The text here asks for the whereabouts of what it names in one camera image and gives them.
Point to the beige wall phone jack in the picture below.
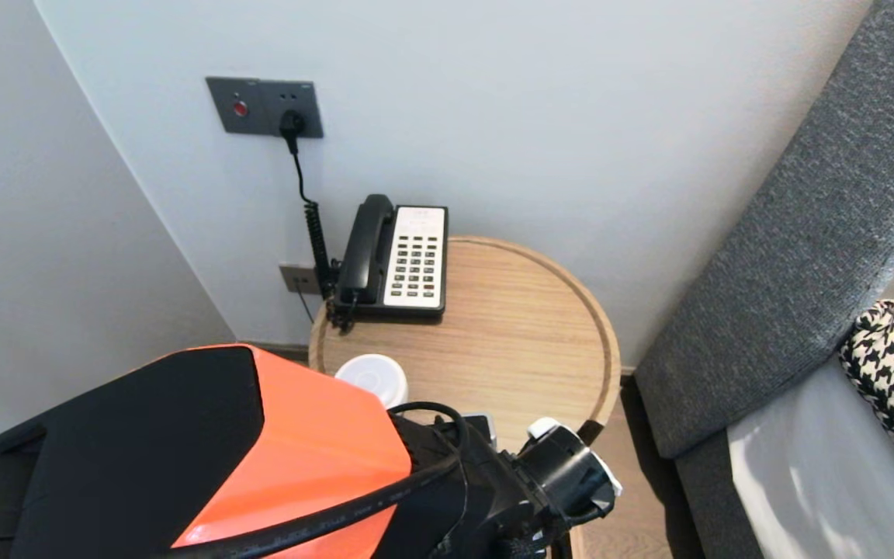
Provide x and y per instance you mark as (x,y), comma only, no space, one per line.
(299,278)

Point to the black telephone handset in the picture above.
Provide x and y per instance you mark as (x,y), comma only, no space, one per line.
(365,248)

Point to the gray fabric headboard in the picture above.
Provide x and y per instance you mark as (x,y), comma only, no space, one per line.
(804,233)

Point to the gray wall switch red button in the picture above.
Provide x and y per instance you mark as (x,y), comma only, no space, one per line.
(236,105)

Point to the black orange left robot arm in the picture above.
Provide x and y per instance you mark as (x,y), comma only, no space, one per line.
(299,466)

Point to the white round smart speaker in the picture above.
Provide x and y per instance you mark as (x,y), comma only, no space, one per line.
(373,373)

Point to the black and white telephone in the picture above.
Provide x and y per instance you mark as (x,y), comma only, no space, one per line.
(416,260)

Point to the gray fabric bed frame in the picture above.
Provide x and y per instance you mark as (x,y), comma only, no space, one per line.
(715,497)

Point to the round wooden side table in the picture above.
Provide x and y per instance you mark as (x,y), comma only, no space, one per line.
(524,326)

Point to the gray wall power socket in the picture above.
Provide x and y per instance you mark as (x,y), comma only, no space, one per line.
(303,97)

